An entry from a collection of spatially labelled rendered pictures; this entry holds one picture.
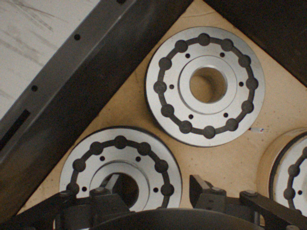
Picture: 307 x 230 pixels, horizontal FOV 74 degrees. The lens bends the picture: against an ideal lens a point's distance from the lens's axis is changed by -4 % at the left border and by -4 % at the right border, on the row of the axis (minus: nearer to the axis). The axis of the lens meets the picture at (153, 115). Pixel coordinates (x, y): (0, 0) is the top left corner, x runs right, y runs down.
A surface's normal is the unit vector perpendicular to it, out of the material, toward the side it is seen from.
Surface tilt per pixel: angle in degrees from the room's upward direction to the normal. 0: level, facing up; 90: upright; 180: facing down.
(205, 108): 0
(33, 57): 0
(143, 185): 0
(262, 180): 90
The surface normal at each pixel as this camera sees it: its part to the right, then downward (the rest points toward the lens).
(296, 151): 0.02, -0.02
